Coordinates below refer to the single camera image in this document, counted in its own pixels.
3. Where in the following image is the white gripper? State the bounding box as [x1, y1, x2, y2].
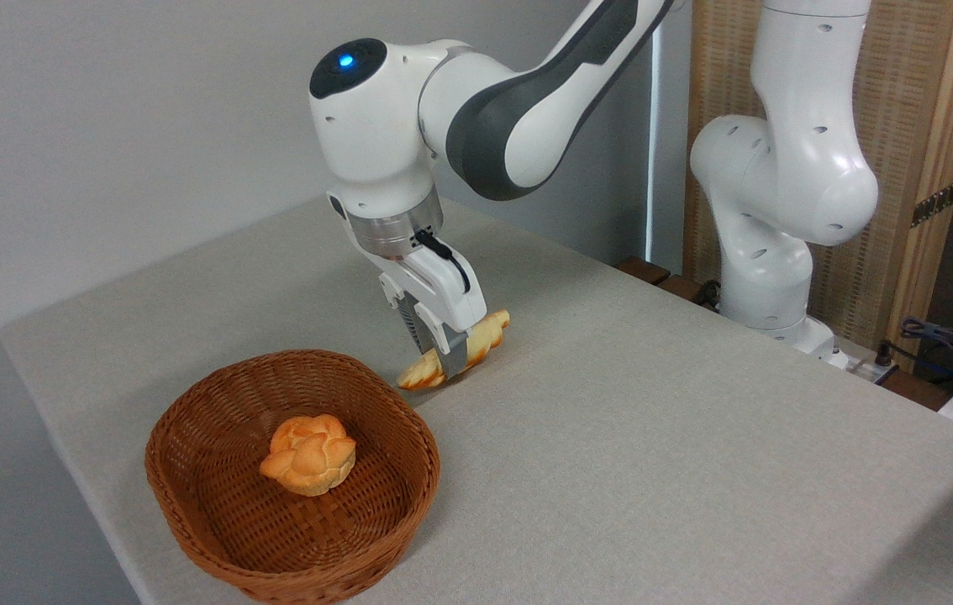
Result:
[326, 192, 489, 377]

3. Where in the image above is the long golden bread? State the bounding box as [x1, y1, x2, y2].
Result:
[396, 309, 512, 392]

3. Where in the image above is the round golden bread roll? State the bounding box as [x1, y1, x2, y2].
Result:
[259, 413, 358, 497]

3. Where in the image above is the brown wicker basket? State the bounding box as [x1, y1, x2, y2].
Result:
[145, 350, 442, 605]

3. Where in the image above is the dark metal screen hinge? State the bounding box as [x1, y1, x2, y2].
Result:
[911, 179, 953, 229]

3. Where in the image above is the wooden woven folding screen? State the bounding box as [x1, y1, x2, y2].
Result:
[682, 0, 953, 372]

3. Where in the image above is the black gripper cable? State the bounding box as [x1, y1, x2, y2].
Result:
[413, 232, 472, 295]

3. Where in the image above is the white vertical wall trim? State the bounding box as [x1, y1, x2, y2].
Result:
[646, 21, 664, 263]

